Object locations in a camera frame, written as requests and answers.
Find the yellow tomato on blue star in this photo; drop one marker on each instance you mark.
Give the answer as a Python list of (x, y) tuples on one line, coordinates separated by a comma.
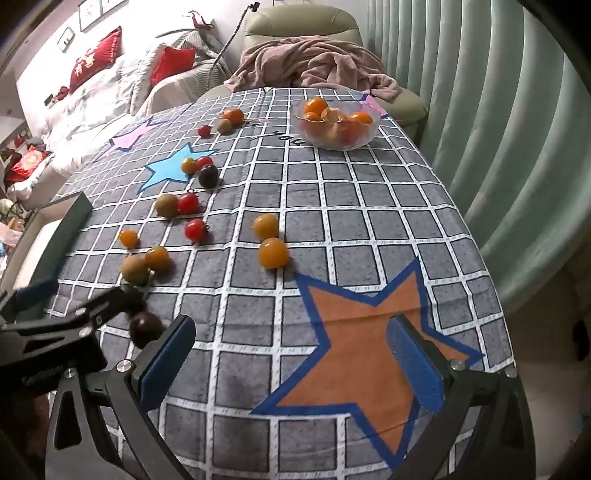
[(189, 166)]

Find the far small red tomato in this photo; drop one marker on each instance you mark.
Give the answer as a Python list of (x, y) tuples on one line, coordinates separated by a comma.
[(204, 131)]

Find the olive green armchair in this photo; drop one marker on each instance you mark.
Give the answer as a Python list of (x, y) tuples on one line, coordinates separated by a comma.
[(297, 20)]

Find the red embroidered cushion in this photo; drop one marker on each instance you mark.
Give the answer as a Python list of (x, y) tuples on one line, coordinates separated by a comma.
[(103, 55)]

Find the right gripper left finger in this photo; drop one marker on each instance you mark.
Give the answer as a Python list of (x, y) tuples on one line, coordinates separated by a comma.
[(79, 445)]

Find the small yellow tomato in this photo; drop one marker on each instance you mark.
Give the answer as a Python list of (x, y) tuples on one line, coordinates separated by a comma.
[(128, 238)]

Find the plain red cushion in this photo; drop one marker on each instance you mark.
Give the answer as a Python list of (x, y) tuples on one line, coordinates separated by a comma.
[(172, 61)]

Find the grey striped throw pillow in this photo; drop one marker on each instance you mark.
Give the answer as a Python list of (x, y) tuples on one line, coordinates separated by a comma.
[(206, 47)]

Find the red cherry tomato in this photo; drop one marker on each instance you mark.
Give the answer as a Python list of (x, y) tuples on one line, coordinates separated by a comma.
[(195, 230)]

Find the orange tangerine right in bowl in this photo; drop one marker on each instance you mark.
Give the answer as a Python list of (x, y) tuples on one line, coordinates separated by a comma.
[(361, 117)]

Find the yellow tomato pair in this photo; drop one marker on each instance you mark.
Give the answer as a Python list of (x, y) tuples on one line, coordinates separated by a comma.
[(273, 254), (266, 226)]

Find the pink blanket on armchair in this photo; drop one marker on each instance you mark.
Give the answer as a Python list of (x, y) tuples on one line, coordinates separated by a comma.
[(313, 62)]

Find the peeled tangerine in bowl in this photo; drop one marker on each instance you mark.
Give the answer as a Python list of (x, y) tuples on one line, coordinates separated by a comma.
[(333, 115)]

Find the wall picture frames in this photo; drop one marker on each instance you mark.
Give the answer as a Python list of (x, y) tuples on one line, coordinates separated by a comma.
[(88, 14)]

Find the clear glass fruit bowl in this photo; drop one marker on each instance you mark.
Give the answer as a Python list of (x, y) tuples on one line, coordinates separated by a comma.
[(342, 136)]

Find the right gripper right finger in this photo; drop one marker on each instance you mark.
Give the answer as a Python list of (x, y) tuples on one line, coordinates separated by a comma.
[(502, 444)]

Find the brown longan fruit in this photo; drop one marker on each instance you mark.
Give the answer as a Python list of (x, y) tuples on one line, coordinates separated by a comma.
[(166, 206)]

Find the shallow dark-rimmed tray box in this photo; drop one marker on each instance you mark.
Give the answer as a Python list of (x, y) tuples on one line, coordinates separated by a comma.
[(46, 239)]

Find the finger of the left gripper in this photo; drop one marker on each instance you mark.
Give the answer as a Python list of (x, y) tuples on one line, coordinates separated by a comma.
[(94, 312), (26, 304)]

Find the red cushion on side sofa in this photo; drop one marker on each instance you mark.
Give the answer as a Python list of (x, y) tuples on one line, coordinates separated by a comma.
[(21, 167)]

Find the white covered sofa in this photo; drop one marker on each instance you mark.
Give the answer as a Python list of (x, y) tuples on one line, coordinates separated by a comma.
[(80, 126)]

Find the pale green curtain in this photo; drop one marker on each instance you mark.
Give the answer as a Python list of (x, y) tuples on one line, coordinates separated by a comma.
[(507, 130)]

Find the orange tangerine on table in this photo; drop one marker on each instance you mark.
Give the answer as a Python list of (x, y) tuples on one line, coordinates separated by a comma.
[(234, 115)]

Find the red tomato by blue star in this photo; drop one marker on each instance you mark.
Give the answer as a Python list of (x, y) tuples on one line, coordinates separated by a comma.
[(203, 161)]

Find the dark purple tomato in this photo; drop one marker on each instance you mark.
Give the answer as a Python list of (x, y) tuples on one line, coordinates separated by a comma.
[(144, 327), (208, 176)]

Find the small brown longan far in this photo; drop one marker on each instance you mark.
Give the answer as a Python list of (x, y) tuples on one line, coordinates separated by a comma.
[(224, 126)]

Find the grey grid star tablecloth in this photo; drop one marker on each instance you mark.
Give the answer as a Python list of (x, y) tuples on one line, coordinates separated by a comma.
[(291, 373)]

